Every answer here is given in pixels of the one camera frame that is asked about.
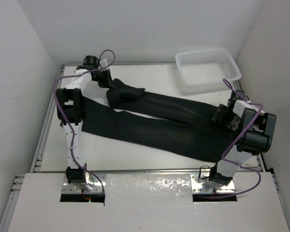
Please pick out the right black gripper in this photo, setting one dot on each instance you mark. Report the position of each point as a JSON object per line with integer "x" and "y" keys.
{"x": 232, "y": 124}

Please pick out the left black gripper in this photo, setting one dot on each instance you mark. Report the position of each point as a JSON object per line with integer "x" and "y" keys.
{"x": 107, "y": 82}

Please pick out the black trousers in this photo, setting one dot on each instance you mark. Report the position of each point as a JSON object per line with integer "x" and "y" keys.
{"x": 176, "y": 125}

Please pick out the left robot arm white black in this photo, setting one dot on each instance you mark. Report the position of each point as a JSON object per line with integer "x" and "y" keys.
{"x": 72, "y": 112}

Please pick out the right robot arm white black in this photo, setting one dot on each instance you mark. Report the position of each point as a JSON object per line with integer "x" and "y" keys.
{"x": 254, "y": 131}

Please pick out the white plastic basket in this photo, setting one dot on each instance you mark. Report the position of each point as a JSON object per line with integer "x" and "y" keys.
{"x": 206, "y": 67}

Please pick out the white front cover board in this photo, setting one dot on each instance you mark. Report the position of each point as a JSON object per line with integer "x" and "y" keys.
{"x": 144, "y": 203}

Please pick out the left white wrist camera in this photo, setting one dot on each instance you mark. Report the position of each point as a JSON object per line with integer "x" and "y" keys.
{"x": 104, "y": 62}

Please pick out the aluminium table frame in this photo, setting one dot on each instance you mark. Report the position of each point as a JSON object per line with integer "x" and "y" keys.
{"x": 107, "y": 156}

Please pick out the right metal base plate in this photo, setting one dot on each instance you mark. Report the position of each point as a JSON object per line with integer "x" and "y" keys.
{"x": 201, "y": 185}

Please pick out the metal base plate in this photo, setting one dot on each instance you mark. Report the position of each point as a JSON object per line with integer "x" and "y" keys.
{"x": 90, "y": 185}
{"x": 201, "y": 185}

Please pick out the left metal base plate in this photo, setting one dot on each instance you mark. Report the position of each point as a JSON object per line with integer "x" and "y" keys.
{"x": 90, "y": 185}

